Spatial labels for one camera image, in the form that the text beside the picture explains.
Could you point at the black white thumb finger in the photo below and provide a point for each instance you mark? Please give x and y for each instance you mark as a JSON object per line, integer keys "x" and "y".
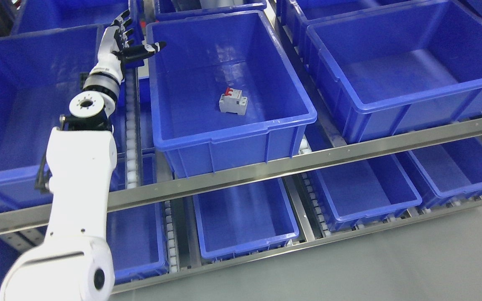
{"x": 132, "y": 54}

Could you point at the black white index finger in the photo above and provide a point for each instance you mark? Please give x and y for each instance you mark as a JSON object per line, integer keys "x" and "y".
{"x": 128, "y": 43}

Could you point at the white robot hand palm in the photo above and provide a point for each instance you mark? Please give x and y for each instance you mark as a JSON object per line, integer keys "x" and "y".
{"x": 109, "y": 64}

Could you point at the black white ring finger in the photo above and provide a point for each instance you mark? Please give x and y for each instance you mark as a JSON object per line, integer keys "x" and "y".
{"x": 125, "y": 28}

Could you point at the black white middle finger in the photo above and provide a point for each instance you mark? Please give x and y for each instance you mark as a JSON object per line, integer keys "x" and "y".
{"x": 126, "y": 35}

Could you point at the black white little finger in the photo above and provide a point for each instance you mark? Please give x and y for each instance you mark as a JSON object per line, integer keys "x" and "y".
{"x": 124, "y": 15}

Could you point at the grey red circuit breaker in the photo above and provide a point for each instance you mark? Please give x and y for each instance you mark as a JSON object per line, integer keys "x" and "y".
{"x": 233, "y": 101}

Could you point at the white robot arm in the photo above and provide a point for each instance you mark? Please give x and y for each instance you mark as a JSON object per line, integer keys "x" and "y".
{"x": 74, "y": 262}

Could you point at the blue bin upper left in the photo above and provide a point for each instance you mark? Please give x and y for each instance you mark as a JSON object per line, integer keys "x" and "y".
{"x": 39, "y": 75}

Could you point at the blue bin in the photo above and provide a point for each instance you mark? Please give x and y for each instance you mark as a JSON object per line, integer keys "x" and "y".
{"x": 394, "y": 70}
{"x": 204, "y": 56}
{"x": 138, "y": 242}
{"x": 241, "y": 220}
{"x": 39, "y": 75}
{"x": 363, "y": 191}

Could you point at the blue bin upper centre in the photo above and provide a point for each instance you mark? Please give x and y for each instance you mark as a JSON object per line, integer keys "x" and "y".
{"x": 204, "y": 56}

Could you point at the blue bin lower left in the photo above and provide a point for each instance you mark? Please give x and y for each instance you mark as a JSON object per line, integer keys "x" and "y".
{"x": 138, "y": 242}

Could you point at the blue bin lower centre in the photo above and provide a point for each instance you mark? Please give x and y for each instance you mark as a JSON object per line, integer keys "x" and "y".
{"x": 241, "y": 220}

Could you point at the blue bin lower right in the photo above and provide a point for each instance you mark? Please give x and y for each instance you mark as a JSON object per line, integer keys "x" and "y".
{"x": 363, "y": 191}

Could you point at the blue bin upper right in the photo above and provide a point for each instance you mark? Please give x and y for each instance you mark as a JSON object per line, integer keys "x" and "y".
{"x": 394, "y": 70}

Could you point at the steel shelf rail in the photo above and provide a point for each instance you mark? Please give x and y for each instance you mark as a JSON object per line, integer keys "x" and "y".
{"x": 178, "y": 188}

